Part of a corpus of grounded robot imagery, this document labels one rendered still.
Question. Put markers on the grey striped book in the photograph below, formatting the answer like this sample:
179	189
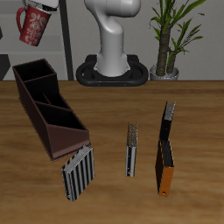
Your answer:
79	173

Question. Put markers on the thin grey book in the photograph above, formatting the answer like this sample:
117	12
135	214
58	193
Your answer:
131	157

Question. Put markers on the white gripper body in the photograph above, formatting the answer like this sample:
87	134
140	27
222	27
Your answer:
46	3

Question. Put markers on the dark brown desk caddy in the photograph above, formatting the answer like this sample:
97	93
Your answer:
62	137

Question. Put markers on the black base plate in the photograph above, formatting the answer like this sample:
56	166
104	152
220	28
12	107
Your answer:
87	79

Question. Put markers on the green pot plant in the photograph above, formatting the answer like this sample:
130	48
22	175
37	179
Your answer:
163	43

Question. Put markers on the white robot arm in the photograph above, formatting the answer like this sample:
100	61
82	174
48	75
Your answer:
112	43

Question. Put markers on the orange and black book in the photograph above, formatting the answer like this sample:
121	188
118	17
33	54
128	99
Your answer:
165	175

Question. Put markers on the red patterned mug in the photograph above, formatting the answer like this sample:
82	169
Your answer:
34	27

